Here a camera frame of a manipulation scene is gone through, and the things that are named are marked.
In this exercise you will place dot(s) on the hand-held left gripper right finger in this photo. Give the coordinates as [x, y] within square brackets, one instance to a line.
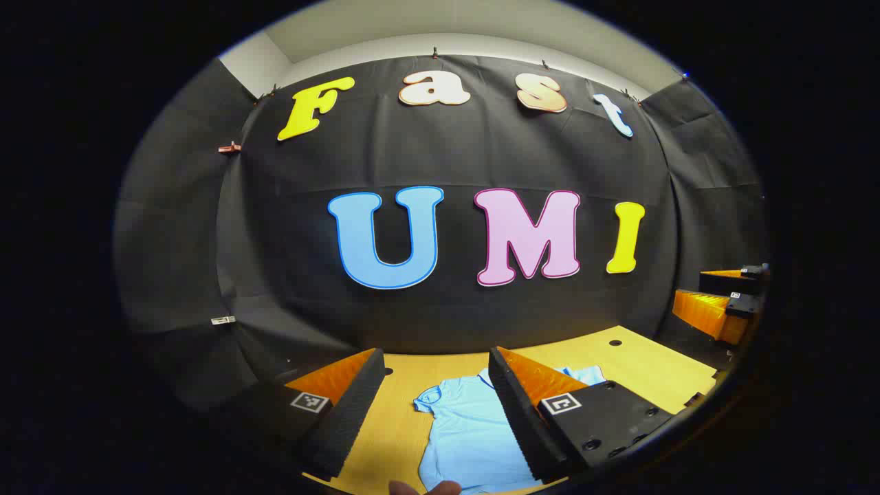
[522, 419]

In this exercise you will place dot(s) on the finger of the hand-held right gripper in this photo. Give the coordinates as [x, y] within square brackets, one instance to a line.
[711, 316]
[732, 283]

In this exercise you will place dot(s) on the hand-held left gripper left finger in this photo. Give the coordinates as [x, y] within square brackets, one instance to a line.
[347, 419]

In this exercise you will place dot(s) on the light blue T-shirt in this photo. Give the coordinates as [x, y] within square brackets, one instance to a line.
[460, 426]

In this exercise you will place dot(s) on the black table edge clamp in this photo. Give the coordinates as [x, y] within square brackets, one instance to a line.
[695, 399]

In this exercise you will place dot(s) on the small white backdrop clip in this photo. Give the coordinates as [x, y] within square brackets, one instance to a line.
[223, 320]

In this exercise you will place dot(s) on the black backdrop cloth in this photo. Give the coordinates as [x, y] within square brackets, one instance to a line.
[454, 158]

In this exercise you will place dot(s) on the small orange backdrop clamp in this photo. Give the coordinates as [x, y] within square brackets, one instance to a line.
[230, 147]

